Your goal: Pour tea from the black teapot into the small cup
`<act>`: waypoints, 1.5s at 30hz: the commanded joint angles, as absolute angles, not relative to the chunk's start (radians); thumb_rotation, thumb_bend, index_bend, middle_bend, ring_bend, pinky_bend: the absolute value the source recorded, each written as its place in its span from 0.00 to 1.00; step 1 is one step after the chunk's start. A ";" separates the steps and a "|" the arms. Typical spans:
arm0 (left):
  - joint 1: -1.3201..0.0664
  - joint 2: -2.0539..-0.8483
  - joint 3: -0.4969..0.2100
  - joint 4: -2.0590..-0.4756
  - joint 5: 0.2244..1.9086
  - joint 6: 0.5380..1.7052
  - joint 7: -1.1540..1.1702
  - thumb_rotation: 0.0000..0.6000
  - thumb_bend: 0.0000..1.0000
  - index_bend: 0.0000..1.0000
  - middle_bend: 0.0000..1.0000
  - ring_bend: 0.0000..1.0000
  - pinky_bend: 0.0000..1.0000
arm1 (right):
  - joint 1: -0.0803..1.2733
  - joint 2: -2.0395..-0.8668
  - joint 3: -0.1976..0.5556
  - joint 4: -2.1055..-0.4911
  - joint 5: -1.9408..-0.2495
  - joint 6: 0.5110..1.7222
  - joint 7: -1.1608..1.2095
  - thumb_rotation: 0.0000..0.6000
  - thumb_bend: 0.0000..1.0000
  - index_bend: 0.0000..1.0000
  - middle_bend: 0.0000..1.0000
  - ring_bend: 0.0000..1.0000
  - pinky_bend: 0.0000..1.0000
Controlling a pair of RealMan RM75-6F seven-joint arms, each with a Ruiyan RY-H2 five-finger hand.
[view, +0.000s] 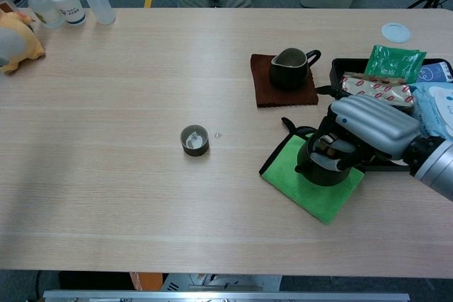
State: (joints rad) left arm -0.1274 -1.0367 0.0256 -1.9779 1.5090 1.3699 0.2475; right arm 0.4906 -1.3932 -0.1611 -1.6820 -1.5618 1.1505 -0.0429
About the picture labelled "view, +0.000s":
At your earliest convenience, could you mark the yellow plush toy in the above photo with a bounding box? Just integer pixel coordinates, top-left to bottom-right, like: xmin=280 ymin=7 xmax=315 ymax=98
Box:
xmin=0 ymin=10 xmax=46 ymax=76

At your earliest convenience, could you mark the dark ceramic pitcher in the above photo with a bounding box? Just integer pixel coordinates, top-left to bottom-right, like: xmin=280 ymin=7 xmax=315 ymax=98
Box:
xmin=268 ymin=47 xmax=322 ymax=93

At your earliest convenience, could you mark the orange-brown seat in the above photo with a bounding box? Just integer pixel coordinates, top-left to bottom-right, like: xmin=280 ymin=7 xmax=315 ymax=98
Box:
xmin=129 ymin=272 xmax=164 ymax=291

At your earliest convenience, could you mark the brown cloth mat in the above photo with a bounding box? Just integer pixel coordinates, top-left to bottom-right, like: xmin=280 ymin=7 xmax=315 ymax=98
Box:
xmin=250 ymin=53 xmax=319 ymax=109

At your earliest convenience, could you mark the green tea packet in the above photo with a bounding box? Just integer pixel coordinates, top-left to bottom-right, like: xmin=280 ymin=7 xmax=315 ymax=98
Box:
xmin=363 ymin=45 xmax=428 ymax=82

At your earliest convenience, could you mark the green cloth with black trim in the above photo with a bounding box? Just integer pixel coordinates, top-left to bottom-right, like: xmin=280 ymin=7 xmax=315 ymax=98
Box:
xmin=258 ymin=117 xmax=366 ymax=226

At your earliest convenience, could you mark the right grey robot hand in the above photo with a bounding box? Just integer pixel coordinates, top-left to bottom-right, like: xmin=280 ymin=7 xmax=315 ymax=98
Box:
xmin=309 ymin=95 xmax=424 ymax=173

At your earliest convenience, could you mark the black plastic tray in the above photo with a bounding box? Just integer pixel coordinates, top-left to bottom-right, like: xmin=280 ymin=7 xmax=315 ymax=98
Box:
xmin=329 ymin=57 xmax=453 ymax=173

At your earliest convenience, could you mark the white blue printed packet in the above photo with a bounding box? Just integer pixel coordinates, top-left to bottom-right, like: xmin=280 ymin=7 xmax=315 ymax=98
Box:
xmin=416 ymin=61 xmax=453 ymax=84

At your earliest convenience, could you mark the red white snack packet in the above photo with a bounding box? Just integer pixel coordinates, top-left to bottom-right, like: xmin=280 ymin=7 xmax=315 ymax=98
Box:
xmin=340 ymin=71 xmax=415 ymax=109

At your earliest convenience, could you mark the white paper cup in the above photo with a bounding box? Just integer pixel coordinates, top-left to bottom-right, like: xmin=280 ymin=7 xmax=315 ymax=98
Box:
xmin=45 ymin=0 xmax=87 ymax=26

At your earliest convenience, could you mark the light blue wipes pack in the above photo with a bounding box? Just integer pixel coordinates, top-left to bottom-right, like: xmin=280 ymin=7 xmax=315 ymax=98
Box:
xmin=410 ymin=81 xmax=453 ymax=139

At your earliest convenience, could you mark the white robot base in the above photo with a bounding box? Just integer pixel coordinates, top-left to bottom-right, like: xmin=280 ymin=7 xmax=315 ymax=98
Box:
xmin=161 ymin=272 xmax=283 ymax=292

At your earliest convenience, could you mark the white round table cap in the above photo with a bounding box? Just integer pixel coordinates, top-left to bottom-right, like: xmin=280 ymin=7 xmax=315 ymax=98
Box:
xmin=381 ymin=22 xmax=411 ymax=44

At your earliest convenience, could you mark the grey-green ceramic teacup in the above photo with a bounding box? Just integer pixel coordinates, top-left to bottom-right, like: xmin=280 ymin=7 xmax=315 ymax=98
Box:
xmin=179 ymin=124 xmax=210 ymax=157

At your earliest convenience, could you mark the glass bottle with wooden cap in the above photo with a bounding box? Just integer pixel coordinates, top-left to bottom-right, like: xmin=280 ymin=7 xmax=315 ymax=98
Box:
xmin=22 ymin=0 xmax=67 ymax=30

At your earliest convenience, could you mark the black cast-iron teapot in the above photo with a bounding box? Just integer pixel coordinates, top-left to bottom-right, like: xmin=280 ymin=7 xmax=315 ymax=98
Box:
xmin=294 ymin=85 xmax=359 ymax=187

